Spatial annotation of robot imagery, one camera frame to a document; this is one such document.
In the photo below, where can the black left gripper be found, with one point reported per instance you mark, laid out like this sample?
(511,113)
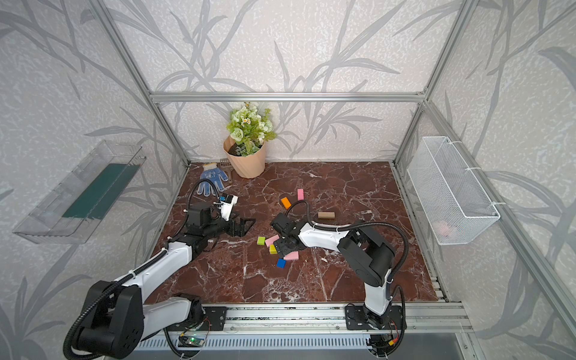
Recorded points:
(232,226)

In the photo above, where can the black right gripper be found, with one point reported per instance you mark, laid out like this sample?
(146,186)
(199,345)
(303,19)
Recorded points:
(282,235)

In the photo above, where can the natural wood block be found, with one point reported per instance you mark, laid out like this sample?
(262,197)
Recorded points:
(326,215)

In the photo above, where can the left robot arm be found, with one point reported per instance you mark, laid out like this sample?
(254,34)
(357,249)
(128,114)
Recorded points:
(115,316)

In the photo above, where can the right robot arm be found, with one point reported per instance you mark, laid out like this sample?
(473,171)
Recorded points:
(367,253)

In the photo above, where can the long pink wood block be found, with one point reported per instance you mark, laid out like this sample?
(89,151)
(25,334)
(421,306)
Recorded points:
(270,241)

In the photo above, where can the blue wood block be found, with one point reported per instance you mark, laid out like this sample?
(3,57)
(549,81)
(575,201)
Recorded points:
(281,263)

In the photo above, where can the orange wood block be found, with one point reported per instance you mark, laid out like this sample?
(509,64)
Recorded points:
(286,203)

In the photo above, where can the beige flower pot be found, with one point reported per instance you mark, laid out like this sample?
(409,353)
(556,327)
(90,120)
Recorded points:
(248,167)

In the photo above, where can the blue work glove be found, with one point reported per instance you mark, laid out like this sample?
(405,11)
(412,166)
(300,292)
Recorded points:
(212,180)

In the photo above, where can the green white artificial flowers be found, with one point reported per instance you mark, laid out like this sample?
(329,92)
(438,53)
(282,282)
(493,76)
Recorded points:
(249,129)

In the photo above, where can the left circuit board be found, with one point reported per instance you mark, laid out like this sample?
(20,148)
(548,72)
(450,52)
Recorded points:
(190,341)

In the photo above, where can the pink object in basket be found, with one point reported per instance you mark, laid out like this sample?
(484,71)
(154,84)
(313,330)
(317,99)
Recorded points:
(443,229)

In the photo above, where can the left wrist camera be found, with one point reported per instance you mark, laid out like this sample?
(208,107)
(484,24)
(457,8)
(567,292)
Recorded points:
(227,202)

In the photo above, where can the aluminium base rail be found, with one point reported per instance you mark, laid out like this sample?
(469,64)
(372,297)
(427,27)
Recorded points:
(325,318)

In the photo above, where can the white wire mesh basket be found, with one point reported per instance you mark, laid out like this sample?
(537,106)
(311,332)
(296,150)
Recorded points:
(449,190)

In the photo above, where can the clear plastic wall shelf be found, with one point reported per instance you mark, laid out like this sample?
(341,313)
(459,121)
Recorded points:
(72,211)

